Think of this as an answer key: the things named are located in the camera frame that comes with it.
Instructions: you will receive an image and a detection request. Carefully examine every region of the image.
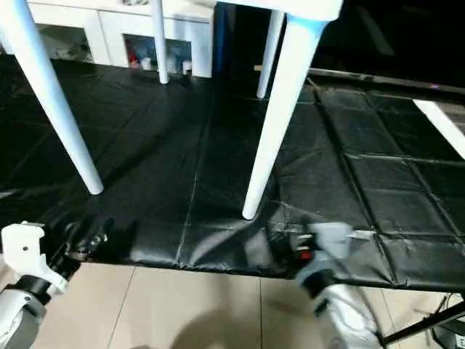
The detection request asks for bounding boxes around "white glass-door cabinet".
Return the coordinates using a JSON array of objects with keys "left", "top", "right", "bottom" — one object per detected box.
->
[{"left": 0, "top": 0, "right": 216, "bottom": 79}]

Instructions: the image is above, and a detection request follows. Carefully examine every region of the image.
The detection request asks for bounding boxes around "black mat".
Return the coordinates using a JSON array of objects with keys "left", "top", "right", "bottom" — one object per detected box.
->
[{"left": 0, "top": 55, "right": 465, "bottom": 293}]

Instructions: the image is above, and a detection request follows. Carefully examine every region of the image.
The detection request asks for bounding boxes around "white plastic table leg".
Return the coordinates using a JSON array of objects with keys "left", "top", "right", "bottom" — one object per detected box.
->
[
  {"left": 240, "top": 13, "right": 326, "bottom": 221},
  {"left": 0, "top": 0, "right": 105, "bottom": 197},
  {"left": 150, "top": 0, "right": 170, "bottom": 85},
  {"left": 256, "top": 10, "right": 286, "bottom": 100}
]

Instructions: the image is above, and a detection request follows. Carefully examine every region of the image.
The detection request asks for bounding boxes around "black cabinet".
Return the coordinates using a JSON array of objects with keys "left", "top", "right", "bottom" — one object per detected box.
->
[{"left": 211, "top": 0, "right": 465, "bottom": 82}]

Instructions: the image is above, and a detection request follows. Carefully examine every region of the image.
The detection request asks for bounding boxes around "black power adapter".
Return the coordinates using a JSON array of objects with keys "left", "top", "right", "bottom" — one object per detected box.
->
[{"left": 432, "top": 324, "right": 465, "bottom": 349}]

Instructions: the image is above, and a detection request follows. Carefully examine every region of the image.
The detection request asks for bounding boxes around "white flat strip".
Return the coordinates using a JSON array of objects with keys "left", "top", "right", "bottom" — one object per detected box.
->
[{"left": 414, "top": 99, "right": 465, "bottom": 159}]

